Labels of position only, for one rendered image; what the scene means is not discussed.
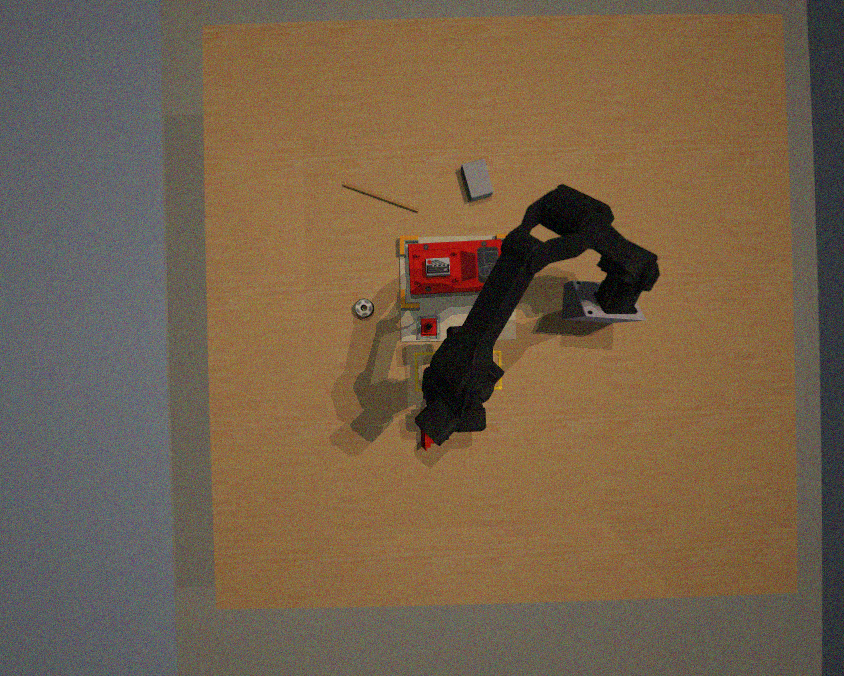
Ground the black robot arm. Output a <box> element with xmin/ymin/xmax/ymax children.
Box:
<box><xmin>415</xmin><ymin>184</ymin><xmax>660</xmax><ymax>446</ymax></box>

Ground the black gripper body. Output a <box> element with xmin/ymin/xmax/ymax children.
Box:
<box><xmin>446</xmin><ymin>326</ymin><xmax>486</xmax><ymax>432</ymax></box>

